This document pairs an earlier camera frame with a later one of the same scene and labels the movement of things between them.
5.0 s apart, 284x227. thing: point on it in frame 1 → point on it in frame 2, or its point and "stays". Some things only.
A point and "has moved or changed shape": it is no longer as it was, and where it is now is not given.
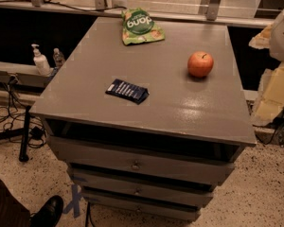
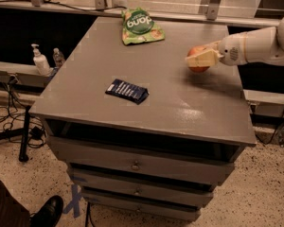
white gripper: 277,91 → 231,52
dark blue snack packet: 128,91 stays
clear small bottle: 58,58 stays
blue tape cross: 75,205 stays
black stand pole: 24,148 stays
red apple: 200,64 has moved or changed shape
